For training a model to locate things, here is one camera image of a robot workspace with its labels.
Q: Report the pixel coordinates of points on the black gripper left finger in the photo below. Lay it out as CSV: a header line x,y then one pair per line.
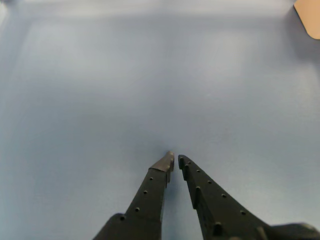
x,y
147,200

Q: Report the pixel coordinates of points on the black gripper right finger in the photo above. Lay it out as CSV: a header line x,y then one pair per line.
x,y
215,207

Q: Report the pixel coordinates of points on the beige square box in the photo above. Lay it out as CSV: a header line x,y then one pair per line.
x,y
310,17

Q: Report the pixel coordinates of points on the grey-blue table mat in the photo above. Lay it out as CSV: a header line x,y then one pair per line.
x,y
125,87

